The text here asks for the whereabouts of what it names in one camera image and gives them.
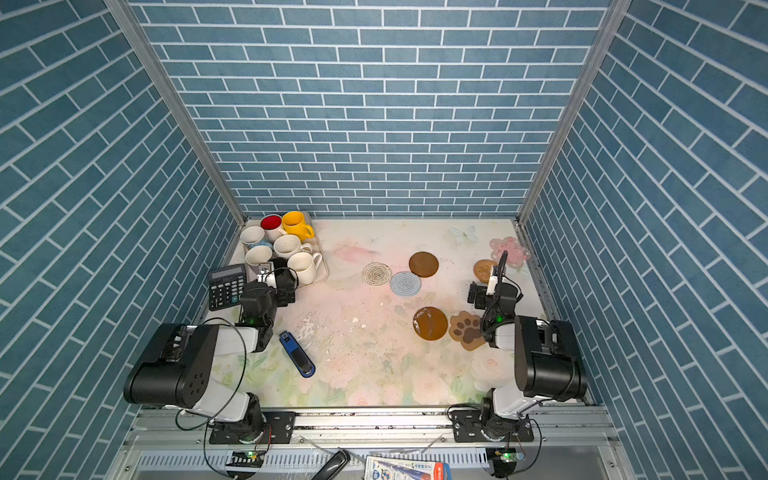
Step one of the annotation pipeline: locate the cork paw coaster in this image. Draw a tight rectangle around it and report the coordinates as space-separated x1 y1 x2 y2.
448 311 486 351

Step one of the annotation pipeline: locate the glossy brown scratched coaster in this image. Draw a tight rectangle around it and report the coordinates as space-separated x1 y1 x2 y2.
413 306 448 341

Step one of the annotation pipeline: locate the dark brown wooden coaster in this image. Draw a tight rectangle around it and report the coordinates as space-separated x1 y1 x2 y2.
408 251 439 278

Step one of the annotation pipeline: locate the light blue woven coaster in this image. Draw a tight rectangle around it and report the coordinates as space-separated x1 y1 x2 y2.
389 271 421 297

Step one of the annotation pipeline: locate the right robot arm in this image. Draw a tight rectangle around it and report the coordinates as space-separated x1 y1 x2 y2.
468 257 588 425

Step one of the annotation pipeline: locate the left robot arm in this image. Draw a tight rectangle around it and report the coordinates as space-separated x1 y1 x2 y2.
123 260 299 435

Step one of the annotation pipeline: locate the rattan round coaster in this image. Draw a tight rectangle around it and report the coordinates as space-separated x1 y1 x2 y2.
473 259 497 284

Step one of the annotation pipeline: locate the pink flower coaster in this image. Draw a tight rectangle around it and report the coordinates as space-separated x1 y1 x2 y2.
489 236 530 270

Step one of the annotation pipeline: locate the white mug front right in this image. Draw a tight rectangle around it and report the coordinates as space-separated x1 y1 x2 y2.
287 252 323 286

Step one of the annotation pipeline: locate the beige tray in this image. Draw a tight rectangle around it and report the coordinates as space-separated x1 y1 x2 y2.
239 211 328 288

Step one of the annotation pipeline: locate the white mug centre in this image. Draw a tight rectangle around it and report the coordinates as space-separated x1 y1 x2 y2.
273 234 313 260

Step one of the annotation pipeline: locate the white mug lavender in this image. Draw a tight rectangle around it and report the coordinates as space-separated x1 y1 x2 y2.
244 245 273 273

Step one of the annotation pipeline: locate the black calculator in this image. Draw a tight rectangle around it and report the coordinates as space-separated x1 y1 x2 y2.
208 264 247 311

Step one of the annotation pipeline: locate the white mug blue base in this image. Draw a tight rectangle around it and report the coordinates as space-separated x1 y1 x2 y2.
239 226 270 250

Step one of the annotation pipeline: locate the red interior mug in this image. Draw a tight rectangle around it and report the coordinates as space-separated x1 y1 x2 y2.
259 214 286 243

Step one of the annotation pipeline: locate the yellow mug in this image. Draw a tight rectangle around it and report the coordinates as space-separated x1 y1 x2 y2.
282 211 315 242

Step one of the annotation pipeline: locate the right circuit board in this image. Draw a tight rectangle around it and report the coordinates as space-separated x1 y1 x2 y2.
492 449 525 463

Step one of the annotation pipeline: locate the circuit board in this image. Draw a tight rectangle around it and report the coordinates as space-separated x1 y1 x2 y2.
225 450 265 470
492 449 525 463

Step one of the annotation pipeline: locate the left circuit board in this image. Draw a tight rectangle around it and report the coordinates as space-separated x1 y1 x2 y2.
225 450 265 470

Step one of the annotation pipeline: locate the printed packet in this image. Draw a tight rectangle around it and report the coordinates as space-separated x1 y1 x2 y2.
363 456 452 480

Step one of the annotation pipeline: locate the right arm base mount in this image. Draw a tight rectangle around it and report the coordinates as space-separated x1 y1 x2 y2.
446 407 534 443

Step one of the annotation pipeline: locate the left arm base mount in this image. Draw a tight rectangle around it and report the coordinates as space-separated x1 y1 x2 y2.
208 411 296 445

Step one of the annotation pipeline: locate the black remote handle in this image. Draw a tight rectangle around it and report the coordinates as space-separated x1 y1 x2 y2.
312 449 351 480

